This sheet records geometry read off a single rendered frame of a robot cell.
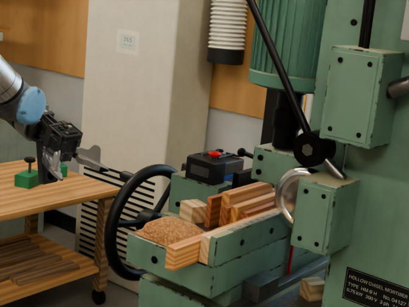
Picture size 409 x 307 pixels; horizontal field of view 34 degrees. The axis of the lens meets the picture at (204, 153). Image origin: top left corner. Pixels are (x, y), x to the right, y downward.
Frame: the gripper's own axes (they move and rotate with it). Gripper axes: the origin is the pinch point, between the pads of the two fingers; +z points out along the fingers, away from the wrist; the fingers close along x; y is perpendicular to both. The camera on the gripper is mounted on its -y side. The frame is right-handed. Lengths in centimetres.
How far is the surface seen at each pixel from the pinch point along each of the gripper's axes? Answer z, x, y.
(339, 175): 58, -7, 42
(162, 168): 13.8, 8.6, 10.7
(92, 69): -104, 101, -30
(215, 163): 28.9, 4.3, 22.9
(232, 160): 27.7, 12.9, 21.5
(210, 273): 50, -19, 18
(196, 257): 47, -20, 19
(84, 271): -46, 73, -93
